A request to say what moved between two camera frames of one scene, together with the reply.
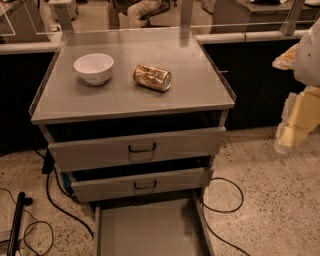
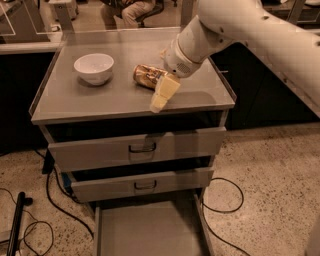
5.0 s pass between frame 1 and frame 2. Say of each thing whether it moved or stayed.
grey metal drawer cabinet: stayed
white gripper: moved
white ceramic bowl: stayed
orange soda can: stayed
